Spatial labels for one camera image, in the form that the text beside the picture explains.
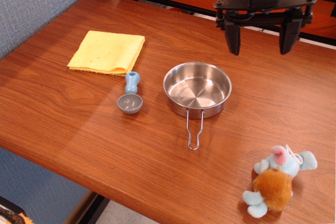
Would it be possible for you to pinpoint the blue and grey measuring scoop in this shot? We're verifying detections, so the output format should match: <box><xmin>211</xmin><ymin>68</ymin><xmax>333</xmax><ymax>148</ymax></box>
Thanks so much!
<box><xmin>117</xmin><ymin>71</ymin><xmax>143</xmax><ymax>114</ymax></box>

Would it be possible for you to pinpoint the steel pan with wire handle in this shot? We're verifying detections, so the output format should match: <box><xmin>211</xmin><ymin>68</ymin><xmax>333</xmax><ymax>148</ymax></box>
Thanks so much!
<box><xmin>163</xmin><ymin>62</ymin><xmax>232</xmax><ymax>151</ymax></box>

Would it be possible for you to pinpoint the blue and orange plush doll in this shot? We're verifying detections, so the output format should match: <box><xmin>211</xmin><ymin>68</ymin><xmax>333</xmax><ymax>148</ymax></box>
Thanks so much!
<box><xmin>243</xmin><ymin>145</ymin><xmax>318</xmax><ymax>219</ymax></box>

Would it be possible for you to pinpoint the black table leg frame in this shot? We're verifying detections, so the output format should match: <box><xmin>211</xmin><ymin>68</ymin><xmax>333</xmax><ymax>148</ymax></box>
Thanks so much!
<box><xmin>63</xmin><ymin>190</ymin><xmax>110</xmax><ymax>223</ymax></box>

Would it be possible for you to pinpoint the black basket with orange item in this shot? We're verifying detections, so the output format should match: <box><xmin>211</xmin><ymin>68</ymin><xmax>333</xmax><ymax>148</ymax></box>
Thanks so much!
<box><xmin>1</xmin><ymin>197</ymin><xmax>33</xmax><ymax>224</ymax></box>

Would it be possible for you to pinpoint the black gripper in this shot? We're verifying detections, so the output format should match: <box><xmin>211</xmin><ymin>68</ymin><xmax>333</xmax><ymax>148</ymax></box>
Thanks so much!
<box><xmin>214</xmin><ymin>0</ymin><xmax>317</xmax><ymax>56</ymax></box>

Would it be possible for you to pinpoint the yellow folded cloth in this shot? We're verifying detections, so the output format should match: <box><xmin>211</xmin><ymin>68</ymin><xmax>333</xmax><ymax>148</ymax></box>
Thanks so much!
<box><xmin>68</xmin><ymin>30</ymin><xmax>145</xmax><ymax>76</ymax></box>

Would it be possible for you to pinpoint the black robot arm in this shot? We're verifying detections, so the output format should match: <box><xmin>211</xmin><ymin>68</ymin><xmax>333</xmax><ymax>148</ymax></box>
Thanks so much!
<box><xmin>214</xmin><ymin>0</ymin><xmax>317</xmax><ymax>55</ymax></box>

